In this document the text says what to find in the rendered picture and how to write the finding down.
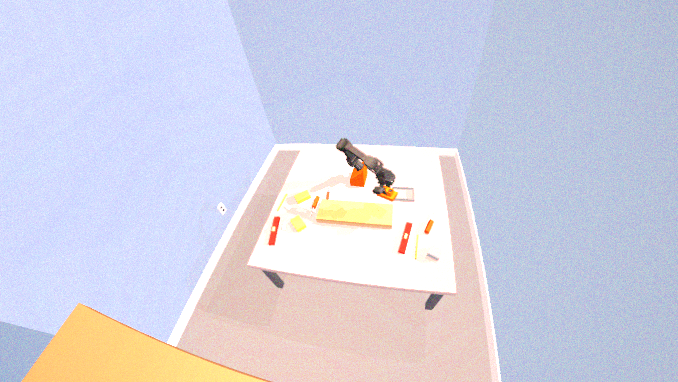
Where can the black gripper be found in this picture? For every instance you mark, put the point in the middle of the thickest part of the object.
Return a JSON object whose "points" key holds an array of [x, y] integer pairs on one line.
{"points": [[381, 189]]}

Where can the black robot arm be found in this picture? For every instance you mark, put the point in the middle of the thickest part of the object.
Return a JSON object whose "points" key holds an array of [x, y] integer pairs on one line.
{"points": [[353, 155]]}

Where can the red flat bar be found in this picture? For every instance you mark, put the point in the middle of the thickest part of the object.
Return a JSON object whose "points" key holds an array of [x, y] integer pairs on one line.
{"points": [[274, 227], [405, 238]]}

